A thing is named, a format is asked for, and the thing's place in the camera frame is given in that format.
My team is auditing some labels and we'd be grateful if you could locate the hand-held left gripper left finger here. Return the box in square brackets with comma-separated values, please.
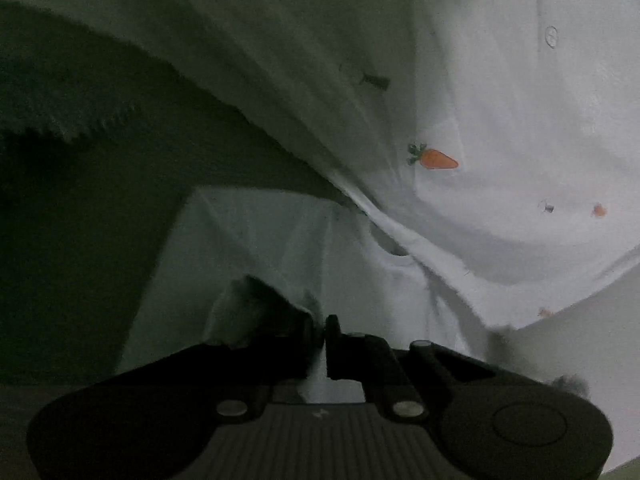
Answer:
[112, 310, 323, 422]

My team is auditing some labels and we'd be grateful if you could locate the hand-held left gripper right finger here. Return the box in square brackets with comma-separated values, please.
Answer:
[324, 314, 507, 420]

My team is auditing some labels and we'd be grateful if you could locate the white t-shirt with black print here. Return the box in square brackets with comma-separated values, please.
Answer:
[119, 185, 501, 406]

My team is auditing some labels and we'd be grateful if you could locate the white carrot-print sheet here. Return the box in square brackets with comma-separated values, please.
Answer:
[0, 0, 640, 332]

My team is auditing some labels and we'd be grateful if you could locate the dark cloth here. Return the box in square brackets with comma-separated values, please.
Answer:
[0, 0, 362, 211]

